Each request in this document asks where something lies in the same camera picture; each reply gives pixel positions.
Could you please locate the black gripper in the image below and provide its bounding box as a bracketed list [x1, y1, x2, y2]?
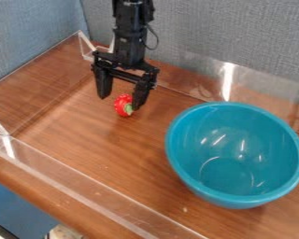
[90, 21, 160, 112]

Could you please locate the red toy strawberry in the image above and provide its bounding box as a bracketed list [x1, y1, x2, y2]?
[114, 93, 133, 117]

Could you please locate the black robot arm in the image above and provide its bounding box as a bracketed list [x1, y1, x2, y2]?
[90, 0, 158, 110]

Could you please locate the blue plastic bowl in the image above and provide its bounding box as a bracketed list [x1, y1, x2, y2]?
[164, 102, 299, 209]

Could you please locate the clear acrylic back barrier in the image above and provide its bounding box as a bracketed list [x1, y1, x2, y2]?
[84, 42, 299, 133]

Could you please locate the clear acrylic barrier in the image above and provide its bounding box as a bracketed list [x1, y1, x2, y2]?
[0, 30, 88, 88]
[84, 42, 299, 133]
[0, 123, 207, 239]

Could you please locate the clear acrylic left barrier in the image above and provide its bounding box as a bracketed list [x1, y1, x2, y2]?
[0, 30, 88, 88]

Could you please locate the clear acrylic front barrier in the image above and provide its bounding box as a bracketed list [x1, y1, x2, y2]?
[0, 123, 207, 239]

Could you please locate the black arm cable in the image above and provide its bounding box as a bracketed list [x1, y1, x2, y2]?
[140, 23, 160, 51]

